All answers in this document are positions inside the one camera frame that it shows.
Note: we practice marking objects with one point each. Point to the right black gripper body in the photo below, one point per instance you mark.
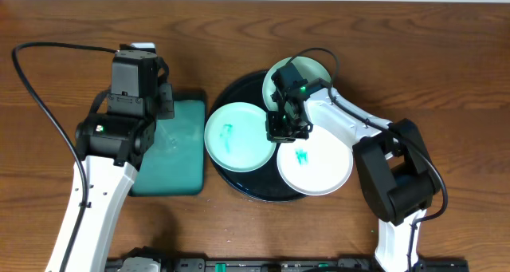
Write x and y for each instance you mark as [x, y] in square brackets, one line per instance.
[281, 128]

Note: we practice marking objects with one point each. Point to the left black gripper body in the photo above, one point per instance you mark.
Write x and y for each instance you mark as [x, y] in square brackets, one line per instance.
[166, 100]

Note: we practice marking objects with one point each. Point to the mint plate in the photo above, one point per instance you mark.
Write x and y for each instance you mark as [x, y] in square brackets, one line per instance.
[235, 137]
[308, 68]

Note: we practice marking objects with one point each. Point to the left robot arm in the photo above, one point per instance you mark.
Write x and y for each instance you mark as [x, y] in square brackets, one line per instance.
[111, 142]

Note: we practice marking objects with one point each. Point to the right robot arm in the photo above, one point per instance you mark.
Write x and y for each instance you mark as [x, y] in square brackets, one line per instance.
[396, 175]

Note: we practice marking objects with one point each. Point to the round black tray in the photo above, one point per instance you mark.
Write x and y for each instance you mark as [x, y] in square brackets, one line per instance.
[265, 183]

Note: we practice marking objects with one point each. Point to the rectangular black water tray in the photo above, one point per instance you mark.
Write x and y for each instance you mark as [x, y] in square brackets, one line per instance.
[174, 164]

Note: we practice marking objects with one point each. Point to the white plate with stain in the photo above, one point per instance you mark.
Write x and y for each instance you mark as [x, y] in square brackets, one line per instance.
[316, 166]

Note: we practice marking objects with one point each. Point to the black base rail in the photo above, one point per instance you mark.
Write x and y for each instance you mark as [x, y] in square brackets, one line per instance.
[355, 264]

